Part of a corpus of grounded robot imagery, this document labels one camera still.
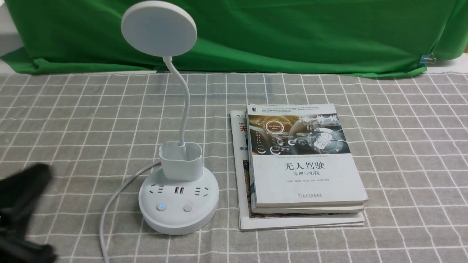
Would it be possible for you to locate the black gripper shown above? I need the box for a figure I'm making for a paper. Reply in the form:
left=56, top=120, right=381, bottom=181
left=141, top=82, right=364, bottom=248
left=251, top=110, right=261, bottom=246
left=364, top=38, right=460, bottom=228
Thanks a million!
left=0, top=163, right=58, bottom=263

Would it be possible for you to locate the white desk lamp with sockets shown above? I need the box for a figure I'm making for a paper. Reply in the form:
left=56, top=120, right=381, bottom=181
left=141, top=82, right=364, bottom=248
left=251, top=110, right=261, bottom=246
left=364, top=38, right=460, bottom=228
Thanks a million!
left=121, top=0, right=219, bottom=235

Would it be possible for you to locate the grey checked tablecloth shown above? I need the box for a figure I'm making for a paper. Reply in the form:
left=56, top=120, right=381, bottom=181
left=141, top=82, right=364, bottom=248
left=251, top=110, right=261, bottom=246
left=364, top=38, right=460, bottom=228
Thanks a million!
left=0, top=73, right=468, bottom=263

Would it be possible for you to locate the green backdrop cloth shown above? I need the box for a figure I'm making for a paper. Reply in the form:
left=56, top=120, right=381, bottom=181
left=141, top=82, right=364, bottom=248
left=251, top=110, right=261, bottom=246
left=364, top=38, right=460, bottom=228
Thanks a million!
left=1, top=0, right=468, bottom=77

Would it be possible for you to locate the bottom white magazine book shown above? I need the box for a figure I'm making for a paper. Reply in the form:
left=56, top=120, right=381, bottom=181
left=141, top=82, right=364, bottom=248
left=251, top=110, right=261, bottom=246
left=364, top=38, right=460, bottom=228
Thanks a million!
left=230, top=110, right=365, bottom=231

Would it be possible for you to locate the middle white book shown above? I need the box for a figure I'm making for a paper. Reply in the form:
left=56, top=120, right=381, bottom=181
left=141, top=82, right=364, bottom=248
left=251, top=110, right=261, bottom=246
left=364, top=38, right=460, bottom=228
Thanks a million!
left=249, top=153, right=369, bottom=214

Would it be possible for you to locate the white self-driving book on top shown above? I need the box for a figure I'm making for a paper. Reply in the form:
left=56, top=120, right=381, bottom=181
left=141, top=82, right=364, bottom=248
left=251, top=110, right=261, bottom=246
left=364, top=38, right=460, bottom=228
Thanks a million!
left=246, top=104, right=368, bottom=213

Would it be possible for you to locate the blue binder clip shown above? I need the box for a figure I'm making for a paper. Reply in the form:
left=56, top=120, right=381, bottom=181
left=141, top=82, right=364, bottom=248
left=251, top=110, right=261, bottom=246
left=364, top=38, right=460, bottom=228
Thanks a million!
left=418, top=53, right=437, bottom=67

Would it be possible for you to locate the white lamp power cable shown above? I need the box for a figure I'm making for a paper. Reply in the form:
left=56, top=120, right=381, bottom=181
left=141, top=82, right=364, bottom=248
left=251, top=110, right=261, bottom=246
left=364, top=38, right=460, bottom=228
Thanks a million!
left=99, top=162, right=162, bottom=263

